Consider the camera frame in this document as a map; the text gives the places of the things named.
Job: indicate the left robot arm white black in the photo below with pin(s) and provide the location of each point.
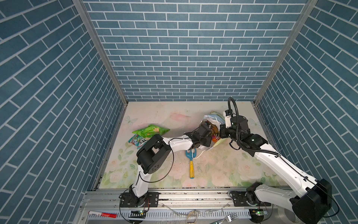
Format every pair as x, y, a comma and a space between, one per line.
155, 151

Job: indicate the metal fork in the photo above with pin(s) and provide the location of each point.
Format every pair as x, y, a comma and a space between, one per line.
229, 218

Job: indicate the red handled tool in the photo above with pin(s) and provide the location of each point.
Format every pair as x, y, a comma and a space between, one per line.
102, 214

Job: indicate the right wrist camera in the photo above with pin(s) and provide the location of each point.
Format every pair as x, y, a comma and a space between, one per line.
227, 117

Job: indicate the blue yellow toy rake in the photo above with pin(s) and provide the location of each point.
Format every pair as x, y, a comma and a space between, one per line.
191, 154

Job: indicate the illustrated paper gift bag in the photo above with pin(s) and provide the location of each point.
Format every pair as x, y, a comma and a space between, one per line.
216, 119

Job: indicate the white slotted cable duct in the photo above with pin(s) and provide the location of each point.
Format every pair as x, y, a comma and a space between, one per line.
182, 214

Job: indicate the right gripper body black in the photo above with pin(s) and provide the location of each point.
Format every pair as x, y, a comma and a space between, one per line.
228, 132

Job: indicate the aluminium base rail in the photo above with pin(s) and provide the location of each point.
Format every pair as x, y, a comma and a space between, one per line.
206, 198

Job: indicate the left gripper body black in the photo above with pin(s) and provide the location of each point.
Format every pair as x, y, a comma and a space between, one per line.
206, 141

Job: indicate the orange snack packet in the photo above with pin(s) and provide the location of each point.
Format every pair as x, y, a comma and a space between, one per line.
215, 138

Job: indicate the green chips bag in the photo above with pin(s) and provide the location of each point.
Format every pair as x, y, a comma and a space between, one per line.
151, 131

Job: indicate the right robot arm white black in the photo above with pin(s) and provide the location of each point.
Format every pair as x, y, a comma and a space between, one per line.
309, 198

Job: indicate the teal red snack packet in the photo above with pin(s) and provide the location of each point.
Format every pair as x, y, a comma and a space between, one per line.
138, 141

